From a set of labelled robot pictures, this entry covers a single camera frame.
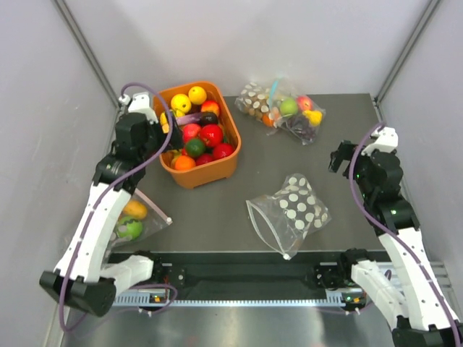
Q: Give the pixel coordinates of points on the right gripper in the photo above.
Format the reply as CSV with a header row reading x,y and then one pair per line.
x,y
346,151

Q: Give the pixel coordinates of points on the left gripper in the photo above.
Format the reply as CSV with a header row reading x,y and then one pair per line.
x,y
175,141

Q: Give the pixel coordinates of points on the green fake lime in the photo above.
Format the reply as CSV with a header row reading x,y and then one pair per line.
x,y
195,147

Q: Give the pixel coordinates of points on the red fake apple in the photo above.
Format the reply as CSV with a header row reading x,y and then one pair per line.
x,y
212,135

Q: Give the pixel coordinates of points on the yellow fake fruit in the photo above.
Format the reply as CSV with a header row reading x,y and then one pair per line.
x,y
197,95
181,102

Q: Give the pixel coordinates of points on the polka dot zip bag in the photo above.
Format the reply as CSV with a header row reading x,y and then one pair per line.
x,y
284,219

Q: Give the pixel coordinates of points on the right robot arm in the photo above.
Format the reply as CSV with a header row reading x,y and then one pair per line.
x,y
417,313

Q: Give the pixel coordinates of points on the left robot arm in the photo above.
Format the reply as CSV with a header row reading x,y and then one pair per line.
x,y
80,280

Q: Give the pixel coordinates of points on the fake eggplant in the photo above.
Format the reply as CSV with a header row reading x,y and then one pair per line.
x,y
201,118

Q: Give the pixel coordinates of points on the yellow fake pear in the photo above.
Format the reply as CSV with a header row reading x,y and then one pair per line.
x,y
314,117

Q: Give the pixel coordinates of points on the purple fake grapes in bag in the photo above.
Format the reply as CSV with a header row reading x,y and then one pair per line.
x,y
300,127

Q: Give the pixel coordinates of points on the clear bag with fruit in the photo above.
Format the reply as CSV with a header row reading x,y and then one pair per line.
x,y
280,89

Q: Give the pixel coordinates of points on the red apple in bag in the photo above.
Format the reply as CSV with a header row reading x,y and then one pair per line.
x,y
304,103

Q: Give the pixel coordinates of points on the green fake apple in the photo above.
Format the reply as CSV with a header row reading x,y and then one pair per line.
x,y
288,107

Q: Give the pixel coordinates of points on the yellow fruit in left bag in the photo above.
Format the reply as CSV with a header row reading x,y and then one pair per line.
x,y
135,209

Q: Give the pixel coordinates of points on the left zip bag with fruit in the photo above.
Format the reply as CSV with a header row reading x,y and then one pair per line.
x,y
155,221

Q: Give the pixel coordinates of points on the brown polka dot bag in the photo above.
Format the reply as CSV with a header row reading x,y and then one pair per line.
x,y
254,101

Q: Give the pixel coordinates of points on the green fruit in left bag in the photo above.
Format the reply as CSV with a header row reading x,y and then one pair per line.
x,y
129,227

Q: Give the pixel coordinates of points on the orange in bin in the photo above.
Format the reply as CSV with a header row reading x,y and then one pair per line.
x,y
184,163

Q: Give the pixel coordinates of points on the orange plastic bin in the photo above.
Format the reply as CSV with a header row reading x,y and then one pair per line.
x,y
218,169

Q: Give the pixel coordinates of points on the dark red fruit in bin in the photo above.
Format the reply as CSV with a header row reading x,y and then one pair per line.
x,y
222,150

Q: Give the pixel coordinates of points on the red yellow apple in bin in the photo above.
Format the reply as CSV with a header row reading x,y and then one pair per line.
x,y
211,106

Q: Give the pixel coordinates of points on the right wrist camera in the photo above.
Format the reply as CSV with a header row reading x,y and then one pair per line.
x,y
385,140

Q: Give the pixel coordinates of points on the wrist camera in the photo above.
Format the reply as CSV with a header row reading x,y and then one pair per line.
x,y
140,103
385,140

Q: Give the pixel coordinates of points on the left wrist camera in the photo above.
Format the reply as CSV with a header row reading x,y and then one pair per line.
x,y
140,103

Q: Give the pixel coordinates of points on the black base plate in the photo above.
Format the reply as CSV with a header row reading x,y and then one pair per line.
x,y
326,270

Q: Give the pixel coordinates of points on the grey cable duct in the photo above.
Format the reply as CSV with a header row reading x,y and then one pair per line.
x,y
157,298

